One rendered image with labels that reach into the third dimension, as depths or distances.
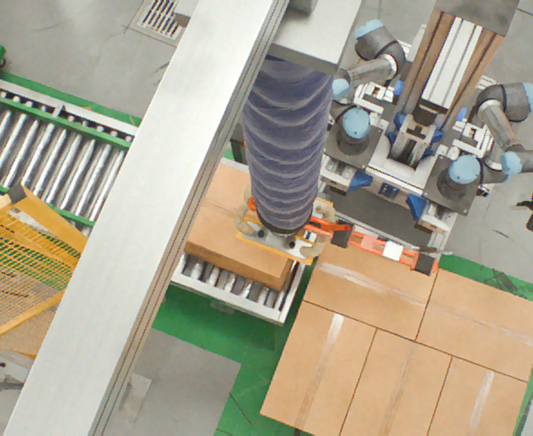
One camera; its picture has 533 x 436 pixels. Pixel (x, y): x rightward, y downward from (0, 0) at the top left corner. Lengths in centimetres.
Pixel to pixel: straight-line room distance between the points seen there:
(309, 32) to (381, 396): 245
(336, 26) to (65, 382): 71
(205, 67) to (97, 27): 379
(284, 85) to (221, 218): 171
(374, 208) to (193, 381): 143
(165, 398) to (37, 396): 307
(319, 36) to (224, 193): 198
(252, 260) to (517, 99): 131
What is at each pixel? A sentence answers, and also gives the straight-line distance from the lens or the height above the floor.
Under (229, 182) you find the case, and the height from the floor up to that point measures 95.
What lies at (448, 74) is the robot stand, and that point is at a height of 203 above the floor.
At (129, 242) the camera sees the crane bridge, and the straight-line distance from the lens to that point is 85.
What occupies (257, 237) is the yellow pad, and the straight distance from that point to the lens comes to 280.
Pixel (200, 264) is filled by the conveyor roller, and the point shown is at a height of 55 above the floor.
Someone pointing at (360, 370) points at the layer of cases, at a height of 54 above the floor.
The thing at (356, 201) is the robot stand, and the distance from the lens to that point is 383.
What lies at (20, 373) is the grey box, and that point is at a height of 177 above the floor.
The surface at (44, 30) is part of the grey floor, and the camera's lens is 481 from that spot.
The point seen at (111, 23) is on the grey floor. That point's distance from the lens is 469.
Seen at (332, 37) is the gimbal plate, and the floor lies 288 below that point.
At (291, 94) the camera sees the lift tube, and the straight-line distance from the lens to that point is 141.
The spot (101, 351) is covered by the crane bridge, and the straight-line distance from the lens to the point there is 84.
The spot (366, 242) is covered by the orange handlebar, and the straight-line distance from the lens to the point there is 269.
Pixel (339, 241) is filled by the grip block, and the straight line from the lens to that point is 268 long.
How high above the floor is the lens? 386
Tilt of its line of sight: 75 degrees down
